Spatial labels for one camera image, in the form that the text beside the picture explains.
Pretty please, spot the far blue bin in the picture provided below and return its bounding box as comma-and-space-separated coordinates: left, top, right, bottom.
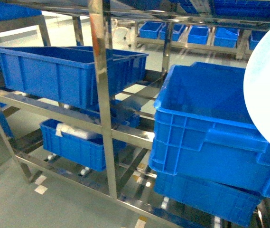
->
249, 31, 267, 50
159, 24, 186, 42
214, 27, 240, 48
187, 26, 209, 45
139, 21, 164, 39

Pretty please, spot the light blue round tray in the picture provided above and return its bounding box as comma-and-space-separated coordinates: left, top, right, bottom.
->
243, 14, 270, 157

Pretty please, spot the blue bin on left shelf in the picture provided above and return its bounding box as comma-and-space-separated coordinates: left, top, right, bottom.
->
0, 46, 148, 109

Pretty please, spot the large blue crate upper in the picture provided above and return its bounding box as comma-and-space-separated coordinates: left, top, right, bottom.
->
149, 62, 270, 198

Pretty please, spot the large blue crate under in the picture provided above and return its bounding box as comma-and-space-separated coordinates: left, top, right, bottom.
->
154, 172, 263, 227

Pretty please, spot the stainless steel shelf rack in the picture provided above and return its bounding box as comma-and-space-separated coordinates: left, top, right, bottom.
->
0, 0, 270, 228

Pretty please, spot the blue bin lower shelf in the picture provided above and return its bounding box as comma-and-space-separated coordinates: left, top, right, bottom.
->
40, 119, 106, 171

